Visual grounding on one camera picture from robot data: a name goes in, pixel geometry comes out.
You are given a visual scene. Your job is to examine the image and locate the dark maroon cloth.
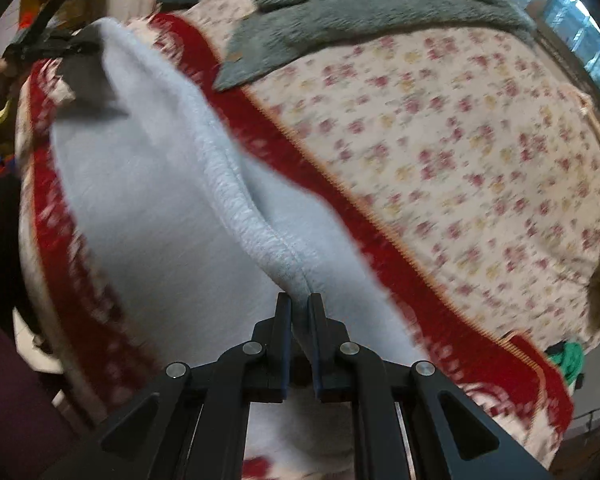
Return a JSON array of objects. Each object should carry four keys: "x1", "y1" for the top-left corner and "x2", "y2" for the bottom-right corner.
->
[{"x1": 0, "y1": 305, "x2": 96, "y2": 480}]

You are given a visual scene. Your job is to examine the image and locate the light grey fleece pants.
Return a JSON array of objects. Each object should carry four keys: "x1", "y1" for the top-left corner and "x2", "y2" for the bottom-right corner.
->
[{"x1": 50, "y1": 17, "x2": 431, "y2": 480}]

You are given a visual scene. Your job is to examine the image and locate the green cloth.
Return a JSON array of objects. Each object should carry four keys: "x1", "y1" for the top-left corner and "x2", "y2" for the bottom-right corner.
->
[{"x1": 547, "y1": 342, "x2": 586, "y2": 386}]

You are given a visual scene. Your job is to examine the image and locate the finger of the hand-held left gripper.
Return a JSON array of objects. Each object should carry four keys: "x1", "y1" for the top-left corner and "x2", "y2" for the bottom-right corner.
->
[{"x1": 2, "y1": 0, "x2": 101, "y2": 61}]

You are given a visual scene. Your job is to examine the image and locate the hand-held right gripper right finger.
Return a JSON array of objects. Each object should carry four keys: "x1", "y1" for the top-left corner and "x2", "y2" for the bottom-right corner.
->
[{"x1": 307, "y1": 292, "x2": 556, "y2": 480}]

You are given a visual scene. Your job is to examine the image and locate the grey-green fleece garment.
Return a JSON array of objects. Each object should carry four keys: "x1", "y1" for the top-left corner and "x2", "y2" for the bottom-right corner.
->
[{"x1": 212, "y1": 0, "x2": 538, "y2": 92}]

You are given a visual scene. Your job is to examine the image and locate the floral print bedsheet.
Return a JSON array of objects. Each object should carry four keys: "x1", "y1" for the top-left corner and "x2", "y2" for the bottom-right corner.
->
[{"x1": 105, "y1": 0, "x2": 600, "y2": 346}]

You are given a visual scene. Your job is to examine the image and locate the red floral plush blanket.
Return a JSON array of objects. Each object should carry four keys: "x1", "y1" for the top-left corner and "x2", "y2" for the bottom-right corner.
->
[{"x1": 15, "y1": 12, "x2": 576, "y2": 480}]

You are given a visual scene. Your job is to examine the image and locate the window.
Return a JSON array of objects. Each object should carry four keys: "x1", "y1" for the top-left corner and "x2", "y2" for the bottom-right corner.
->
[{"x1": 460, "y1": 0, "x2": 600, "y2": 106}]

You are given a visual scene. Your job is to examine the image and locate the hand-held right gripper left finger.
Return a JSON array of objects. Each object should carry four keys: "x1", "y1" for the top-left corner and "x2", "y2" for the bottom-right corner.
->
[{"x1": 45, "y1": 292, "x2": 301, "y2": 480}]

